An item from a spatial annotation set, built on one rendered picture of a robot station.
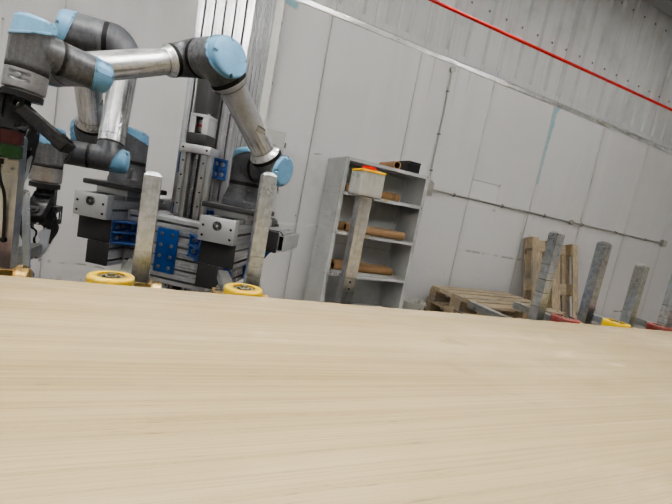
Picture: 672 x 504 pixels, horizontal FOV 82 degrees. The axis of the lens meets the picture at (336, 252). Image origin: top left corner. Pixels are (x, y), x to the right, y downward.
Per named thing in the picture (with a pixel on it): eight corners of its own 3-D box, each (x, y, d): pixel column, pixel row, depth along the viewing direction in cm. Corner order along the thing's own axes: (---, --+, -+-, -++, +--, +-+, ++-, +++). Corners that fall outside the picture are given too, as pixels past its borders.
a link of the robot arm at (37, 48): (69, 30, 81) (20, 5, 74) (60, 82, 82) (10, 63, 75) (53, 31, 86) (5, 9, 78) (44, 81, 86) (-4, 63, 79)
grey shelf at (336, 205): (300, 310, 393) (328, 157, 375) (376, 315, 430) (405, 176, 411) (315, 326, 353) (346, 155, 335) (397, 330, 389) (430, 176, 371)
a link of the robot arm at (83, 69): (95, 64, 97) (44, 41, 88) (119, 62, 91) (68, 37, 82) (90, 95, 97) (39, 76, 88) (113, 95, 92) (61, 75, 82)
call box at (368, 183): (346, 196, 105) (352, 168, 105) (369, 201, 108) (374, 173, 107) (357, 197, 99) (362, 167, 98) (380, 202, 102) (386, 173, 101)
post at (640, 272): (603, 376, 158) (635, 262, 152) (608, 376, 159) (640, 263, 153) (611, 380, 155) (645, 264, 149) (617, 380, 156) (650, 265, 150)
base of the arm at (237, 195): (230, 203, 164) (233, 180, 163) (264, 210, 162) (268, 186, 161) (214, 202, 149) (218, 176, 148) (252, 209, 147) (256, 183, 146)
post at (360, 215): (323, 351, 110) (353, 195, 105) (338, 352, 112) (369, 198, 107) (328, 358, 106) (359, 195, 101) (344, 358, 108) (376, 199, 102)
